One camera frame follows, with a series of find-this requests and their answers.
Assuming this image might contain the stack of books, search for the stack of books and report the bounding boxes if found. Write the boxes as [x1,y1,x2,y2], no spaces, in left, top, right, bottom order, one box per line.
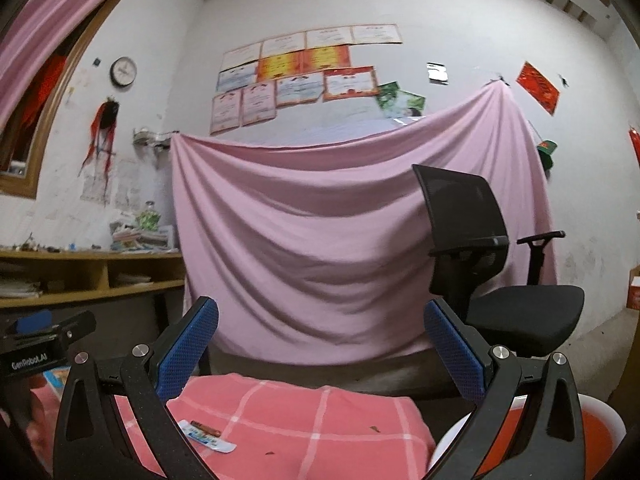
[110,225,178,252]

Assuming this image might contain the white blue printed wrapper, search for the white blue printed wrapper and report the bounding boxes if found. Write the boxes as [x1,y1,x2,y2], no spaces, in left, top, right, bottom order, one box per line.
[177,421,237,453]

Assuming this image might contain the row of wall certificates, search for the row of wall certificates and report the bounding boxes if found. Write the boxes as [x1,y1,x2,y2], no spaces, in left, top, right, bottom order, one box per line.
[209,24,403,136]

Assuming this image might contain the red wall poster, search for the red wall poster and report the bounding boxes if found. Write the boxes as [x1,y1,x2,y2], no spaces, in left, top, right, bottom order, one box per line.
[516,61,560,117]

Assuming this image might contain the round wall clock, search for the round wall clock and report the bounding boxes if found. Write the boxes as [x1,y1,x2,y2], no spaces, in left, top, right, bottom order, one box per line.
[110,56,138,87]

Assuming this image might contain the papers in shelf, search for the papers in shelf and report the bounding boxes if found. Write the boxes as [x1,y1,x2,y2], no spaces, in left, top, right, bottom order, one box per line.
[0,275,43,298]

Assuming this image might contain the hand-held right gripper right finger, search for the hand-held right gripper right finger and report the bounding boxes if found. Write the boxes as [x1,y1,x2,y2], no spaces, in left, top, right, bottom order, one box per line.
[423,298,587,480]

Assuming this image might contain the pink hanging sheet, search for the pink hanging sheet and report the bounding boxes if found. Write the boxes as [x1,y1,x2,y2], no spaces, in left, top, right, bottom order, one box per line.
[170,80,558,366]

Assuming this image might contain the wooden shelf unit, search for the wooden shelf unit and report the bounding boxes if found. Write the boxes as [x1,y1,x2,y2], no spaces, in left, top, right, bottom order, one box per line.
[0,247,186,308]

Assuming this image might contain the green glass jar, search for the green glass jar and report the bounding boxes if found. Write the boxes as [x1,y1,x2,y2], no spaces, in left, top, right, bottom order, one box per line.
[137,201,161,228]

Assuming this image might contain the cardboard box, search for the cardboard box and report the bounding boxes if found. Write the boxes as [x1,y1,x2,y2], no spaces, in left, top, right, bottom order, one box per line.
[626,267,640,311]

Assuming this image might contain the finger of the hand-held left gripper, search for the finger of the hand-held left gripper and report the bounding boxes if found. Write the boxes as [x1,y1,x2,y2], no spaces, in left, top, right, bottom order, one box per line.
[2,310,97,348]

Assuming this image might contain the pink checkered tablecloth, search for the pink checkered tablecloth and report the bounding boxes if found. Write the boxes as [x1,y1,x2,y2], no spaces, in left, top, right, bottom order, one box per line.
[0,372,436,480]

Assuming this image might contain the blue illustrated book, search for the blue illustrated book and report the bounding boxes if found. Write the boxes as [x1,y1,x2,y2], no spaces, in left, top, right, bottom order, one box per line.
[42,366,72,390]

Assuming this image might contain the metal wall rack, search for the metal wall rack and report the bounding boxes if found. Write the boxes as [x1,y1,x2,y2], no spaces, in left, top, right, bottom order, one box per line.
[132,127,173,148]

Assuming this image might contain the red basin with white rim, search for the red basin with white rim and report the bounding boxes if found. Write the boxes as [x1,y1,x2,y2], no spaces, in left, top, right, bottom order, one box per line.
[425,392,628,480]

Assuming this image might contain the green hat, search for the green hat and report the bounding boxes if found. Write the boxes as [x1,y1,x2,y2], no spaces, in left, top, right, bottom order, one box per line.
[536,139,557,171]

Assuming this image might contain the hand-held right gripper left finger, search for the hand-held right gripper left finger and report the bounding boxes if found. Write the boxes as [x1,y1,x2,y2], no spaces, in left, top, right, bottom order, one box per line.
[52,296,221,480]

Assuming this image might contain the black office chair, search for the black office chair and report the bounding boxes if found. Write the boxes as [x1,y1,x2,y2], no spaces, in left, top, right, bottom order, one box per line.
[412,164,586,358]

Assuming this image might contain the wooden window frame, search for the wooden window frame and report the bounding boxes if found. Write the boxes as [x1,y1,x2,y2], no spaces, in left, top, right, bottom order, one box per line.
[0,0,136,200]

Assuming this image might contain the green wall photos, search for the green wall photos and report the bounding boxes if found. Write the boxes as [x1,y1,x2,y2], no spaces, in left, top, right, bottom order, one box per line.
[376,82,427,118]

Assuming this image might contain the pink curtain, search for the pink curtain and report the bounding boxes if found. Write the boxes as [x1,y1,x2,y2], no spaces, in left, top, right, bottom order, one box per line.
[0,0,158,126]

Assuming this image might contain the white wall paper sheet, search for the white wall paper sheet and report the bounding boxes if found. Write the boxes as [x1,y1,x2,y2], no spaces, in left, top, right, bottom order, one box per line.
[82,157,136,206]

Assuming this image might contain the red tassel wall decoration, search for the red tassel wall decoration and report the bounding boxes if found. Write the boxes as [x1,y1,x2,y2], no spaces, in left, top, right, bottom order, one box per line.
[79,100,121,176]

